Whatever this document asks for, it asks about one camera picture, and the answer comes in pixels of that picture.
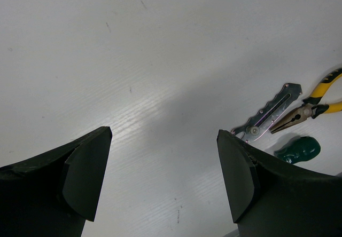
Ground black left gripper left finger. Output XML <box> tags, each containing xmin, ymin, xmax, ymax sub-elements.
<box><xmin>1</xmin><ymin>127</ymin><xmax>112</xmax><ymax>236</ymax></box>

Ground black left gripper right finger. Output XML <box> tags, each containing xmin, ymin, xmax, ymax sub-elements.
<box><xmin>217</xmin><ymin>130</ymin><xmax>341</xmax><ymax>236</ymax></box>

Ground yellow black combination pliers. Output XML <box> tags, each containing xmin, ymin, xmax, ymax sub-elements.
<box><xmin>270</xmin><ymin>67</ymin><xmax>341</xmax><ymax>134</ymax></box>

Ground green stubby screwdriver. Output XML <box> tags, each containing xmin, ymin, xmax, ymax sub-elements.
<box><xmin>274</xmin><ymin>136</ymin><xmax>321</xmax><ymax>164</ymax></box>

